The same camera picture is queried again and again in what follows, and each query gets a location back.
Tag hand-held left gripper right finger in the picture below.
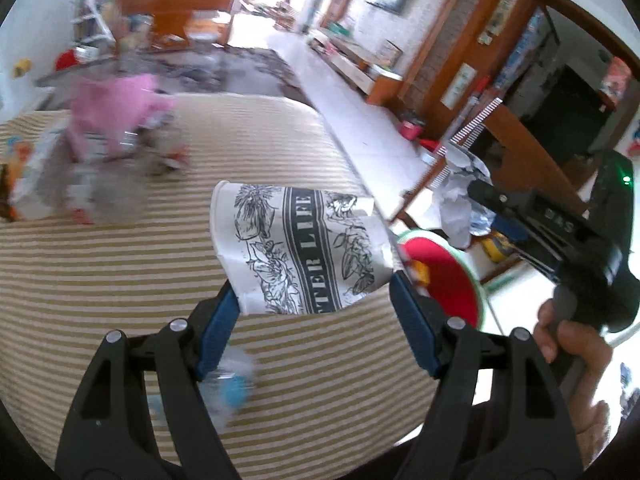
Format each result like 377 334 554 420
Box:
389 270 586 480

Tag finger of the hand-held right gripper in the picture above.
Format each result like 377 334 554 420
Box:
467 179 540 242

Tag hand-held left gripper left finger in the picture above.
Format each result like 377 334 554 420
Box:
54 282 246 480

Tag red bin with green rim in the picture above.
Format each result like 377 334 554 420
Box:
397 229 487 333

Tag white printed paper cup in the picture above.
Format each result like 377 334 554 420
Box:
210 180 396 317

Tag person's right hand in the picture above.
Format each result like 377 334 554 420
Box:
534 299 613 461

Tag brown wooden desk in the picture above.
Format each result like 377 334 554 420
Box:
395 104 588 231

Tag yellow blue packet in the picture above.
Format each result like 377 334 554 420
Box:
481 232 518 262

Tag blue white plastic wrapper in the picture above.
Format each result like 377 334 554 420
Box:
200 347 258 428

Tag yellow striped table cloth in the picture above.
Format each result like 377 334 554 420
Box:
0 92 436 466

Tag clear plastic wrapper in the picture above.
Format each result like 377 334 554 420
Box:
70 125 191 226

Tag white low cabinet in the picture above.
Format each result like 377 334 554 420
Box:
309 27 403 106

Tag white yellow printed packet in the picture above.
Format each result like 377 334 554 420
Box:
0 130 71 221

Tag pink plastic bag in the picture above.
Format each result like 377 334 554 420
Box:
67 74 178 158

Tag grey glass table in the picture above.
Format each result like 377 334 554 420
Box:
35 47 301 98

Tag wooden bench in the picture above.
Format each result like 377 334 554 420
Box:
114 0 241 48

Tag white ladder shelf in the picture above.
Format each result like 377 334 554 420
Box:
72 0 116 43

